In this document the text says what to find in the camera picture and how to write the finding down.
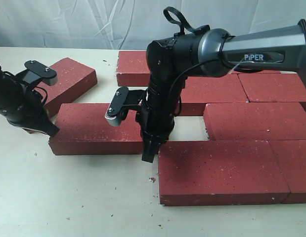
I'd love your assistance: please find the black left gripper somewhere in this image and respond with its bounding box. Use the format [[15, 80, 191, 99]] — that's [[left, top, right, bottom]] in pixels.
[[4, 88, 60, 137]]

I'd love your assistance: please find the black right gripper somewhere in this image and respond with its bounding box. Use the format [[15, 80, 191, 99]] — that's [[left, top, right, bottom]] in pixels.
[[135, 103, 174, 163]]

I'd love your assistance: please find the large red brick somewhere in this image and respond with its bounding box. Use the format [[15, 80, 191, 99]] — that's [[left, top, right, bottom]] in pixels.
[[158, 141, 290, 206], [48, 103, 143, 155]]

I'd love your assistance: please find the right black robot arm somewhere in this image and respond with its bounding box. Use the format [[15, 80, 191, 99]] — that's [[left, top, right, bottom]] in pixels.
[[136, 20, 306, 162]]

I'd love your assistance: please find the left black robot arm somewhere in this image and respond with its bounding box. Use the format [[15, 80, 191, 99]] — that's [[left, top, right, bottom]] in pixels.
[[0, 60, 59, 137]]

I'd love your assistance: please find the right second-row red brick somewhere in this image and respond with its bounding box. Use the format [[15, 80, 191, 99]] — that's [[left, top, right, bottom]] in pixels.
[[238, 74, 306, 111]]

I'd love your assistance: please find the right third-row red brick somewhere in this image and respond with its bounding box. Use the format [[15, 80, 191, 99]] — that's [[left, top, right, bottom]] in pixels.
[[204, 102, 306, 140]]

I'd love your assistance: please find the blue-grey backdrop cloth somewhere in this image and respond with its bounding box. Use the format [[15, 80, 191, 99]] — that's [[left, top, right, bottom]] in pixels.
[[0, 0, 306, 50]]

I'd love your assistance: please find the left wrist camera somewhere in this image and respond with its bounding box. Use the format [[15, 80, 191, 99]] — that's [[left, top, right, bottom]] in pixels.
[[16, 60, 58, 86]]

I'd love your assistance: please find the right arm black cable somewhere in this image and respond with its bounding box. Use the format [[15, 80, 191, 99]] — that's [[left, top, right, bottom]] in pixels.
[[163, 6, 237, 117]]

